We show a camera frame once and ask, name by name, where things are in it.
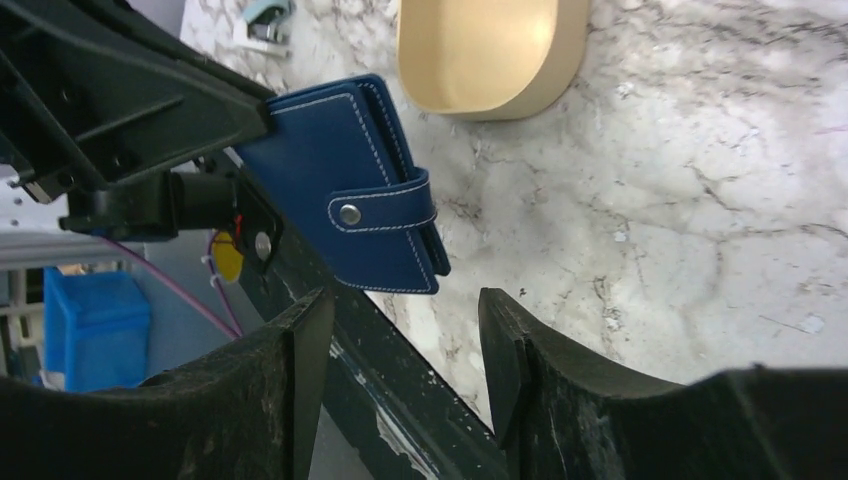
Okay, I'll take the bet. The tan oval tray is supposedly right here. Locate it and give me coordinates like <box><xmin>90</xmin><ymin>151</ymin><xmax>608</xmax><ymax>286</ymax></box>
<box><xmin>396</xmin><ymin>0</ymin><xmax>590</xmax><ymax>121</ymax></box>

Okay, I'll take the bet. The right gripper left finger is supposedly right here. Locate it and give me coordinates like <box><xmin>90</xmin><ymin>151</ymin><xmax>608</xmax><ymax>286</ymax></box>
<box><xmin>1</xmin><ymin>289</ymin><xmax>335</xmax><ymax>479</ymax></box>

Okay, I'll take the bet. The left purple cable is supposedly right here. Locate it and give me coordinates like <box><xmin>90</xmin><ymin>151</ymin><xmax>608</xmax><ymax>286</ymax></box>
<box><xmin>99</xmin><ymin>231</ymin><xmax>245</xmax><ymax>340</ymax></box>

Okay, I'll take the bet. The blue leather card holder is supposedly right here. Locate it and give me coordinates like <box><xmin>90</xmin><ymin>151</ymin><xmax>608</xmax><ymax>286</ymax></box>
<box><xmin>234</xmin><ymin>74</ymin><xmax>451</xmax><ymax>295</ymax></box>

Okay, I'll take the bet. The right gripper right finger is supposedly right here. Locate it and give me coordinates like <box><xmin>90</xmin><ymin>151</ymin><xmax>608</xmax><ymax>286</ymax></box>
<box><xmin>478</xmin><ymin>288</ymin><xmax>847</xmax><ymax>479</ymax></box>

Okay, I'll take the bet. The blue plastic bin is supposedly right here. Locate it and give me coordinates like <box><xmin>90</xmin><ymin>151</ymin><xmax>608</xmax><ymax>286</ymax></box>
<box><xmin>44</xmin><ymin>267</ymin><xmax>151</xmax><ymax>392</ymax></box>

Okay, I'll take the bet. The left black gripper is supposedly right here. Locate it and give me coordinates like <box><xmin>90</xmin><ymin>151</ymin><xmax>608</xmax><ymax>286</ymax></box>
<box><xmin>1</xmin><ymin>1</ymin><xmax>272</xmax><ymax>204</ymax></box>

